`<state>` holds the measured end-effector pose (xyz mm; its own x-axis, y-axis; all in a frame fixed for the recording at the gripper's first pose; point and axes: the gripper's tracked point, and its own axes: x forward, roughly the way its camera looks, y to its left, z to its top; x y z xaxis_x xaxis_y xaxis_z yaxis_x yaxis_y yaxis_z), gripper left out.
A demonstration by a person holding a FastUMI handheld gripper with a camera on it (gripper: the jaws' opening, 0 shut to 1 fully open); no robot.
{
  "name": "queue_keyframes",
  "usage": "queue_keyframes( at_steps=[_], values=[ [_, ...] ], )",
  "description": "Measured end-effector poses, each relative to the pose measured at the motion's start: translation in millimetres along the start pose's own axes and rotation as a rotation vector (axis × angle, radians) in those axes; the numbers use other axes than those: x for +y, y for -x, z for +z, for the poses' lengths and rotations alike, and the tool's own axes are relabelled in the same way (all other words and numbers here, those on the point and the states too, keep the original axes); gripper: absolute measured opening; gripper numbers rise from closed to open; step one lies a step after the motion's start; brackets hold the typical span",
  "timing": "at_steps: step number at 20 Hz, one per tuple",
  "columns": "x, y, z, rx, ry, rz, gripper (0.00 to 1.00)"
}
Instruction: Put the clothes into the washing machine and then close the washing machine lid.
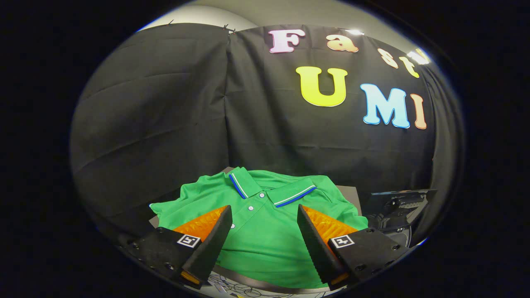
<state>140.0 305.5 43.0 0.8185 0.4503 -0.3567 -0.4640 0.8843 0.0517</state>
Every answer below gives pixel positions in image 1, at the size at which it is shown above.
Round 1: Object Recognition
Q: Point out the green polo shirt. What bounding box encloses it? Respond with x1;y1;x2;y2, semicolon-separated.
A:
150;167;369;289

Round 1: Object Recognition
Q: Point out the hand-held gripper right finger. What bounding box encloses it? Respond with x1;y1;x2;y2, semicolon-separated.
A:
296;204;412;291

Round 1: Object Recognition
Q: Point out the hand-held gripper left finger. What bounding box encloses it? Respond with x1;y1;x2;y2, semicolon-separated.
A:
124;205;233;290

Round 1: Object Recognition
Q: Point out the black backdrop cloth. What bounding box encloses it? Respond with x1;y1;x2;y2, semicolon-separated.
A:
70;23;464;249

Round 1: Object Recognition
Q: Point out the grey cabinet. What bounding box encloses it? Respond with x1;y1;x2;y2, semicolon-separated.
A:
148;167;363;294

